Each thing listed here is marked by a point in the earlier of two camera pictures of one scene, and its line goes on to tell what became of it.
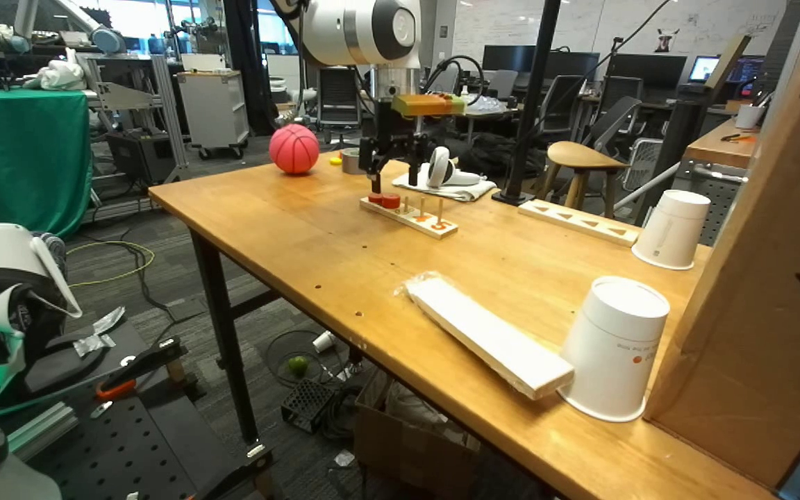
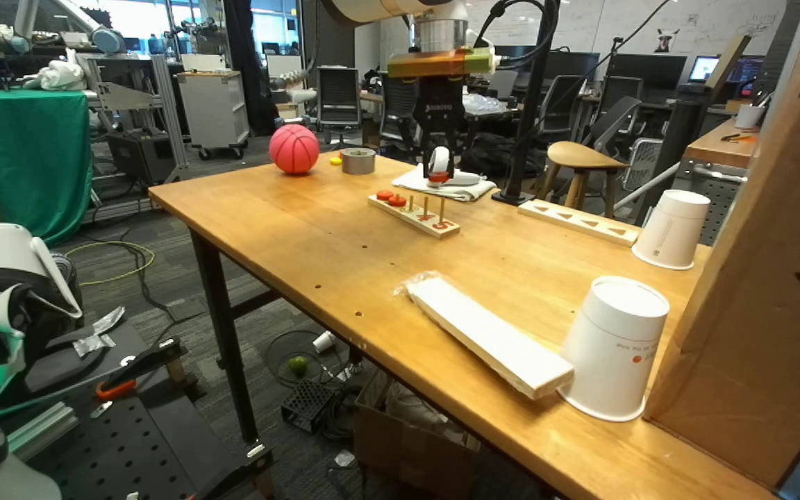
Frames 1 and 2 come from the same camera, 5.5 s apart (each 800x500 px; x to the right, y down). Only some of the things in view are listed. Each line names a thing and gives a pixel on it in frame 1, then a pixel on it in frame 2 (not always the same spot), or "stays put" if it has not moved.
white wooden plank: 490,339 stays put
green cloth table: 29,150 stays put
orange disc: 387,201 → 437,175
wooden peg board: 414,218 stays put
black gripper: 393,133 → 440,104
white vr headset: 11,285 stays put
